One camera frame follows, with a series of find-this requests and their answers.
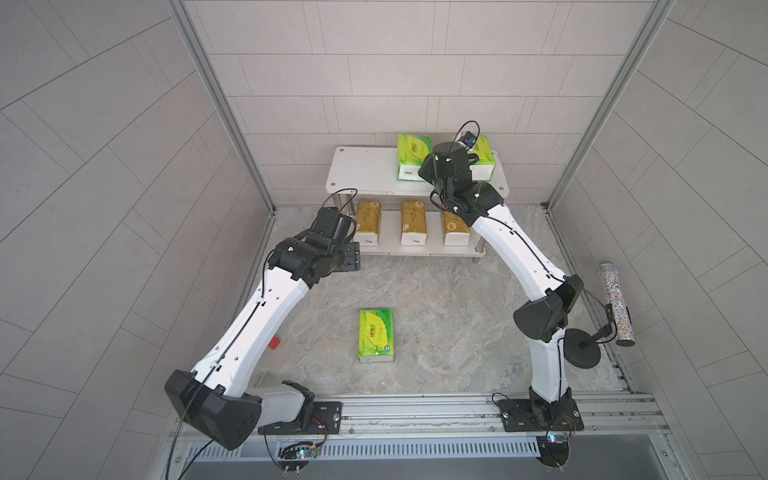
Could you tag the black round stand base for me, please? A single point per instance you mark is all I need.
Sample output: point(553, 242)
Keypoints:
point(580, 349)

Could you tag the green tissue pack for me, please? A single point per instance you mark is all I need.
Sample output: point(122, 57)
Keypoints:
point(411, 153)
point(376, 336)
point(482, 160)

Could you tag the left controller circuit board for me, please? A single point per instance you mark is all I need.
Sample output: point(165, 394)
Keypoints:
point(295, 457)

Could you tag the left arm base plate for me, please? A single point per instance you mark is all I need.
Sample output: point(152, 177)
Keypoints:
point(324, 418)

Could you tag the aluminium corner frame post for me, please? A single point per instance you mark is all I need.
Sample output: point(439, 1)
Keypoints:
point(644, 38)
point(181, 17)

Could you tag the gold tissue pack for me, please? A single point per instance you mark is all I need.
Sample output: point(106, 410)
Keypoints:
point(413, 223)
point(455, 231)
point(368, 220)

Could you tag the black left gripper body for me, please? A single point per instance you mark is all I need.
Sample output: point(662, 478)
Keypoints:
point(342, 258)

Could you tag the controller circuit board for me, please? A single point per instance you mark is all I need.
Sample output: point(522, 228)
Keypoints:
point(554, 451)
point(295, 457)

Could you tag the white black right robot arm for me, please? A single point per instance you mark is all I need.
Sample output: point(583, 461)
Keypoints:
point(550, 292)

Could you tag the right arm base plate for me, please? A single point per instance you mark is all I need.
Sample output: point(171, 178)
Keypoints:
point(534, 415)

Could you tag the aluminium corner frame post left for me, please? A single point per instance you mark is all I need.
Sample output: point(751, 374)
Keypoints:
point(181, 17)

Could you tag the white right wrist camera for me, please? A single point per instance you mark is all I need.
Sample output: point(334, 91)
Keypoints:
point(468, 140)

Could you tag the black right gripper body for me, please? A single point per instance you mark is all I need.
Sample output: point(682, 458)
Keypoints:
point(436, 171)

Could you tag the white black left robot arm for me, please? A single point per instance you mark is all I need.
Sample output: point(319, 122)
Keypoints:
point(213, 397)

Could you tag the aluminium corner frame post right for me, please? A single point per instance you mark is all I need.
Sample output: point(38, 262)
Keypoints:
point(644, 38)

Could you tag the glitter tube on stand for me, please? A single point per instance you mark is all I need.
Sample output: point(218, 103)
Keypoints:
point(616, 305)

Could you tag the right controller circuit board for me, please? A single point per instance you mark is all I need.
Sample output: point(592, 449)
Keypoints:
point(554, 451)

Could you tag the white two-tier metal shelf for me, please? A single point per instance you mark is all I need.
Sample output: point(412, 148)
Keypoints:
point(369, 173)

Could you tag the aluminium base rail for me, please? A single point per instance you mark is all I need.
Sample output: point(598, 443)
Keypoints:
point(370, 416)

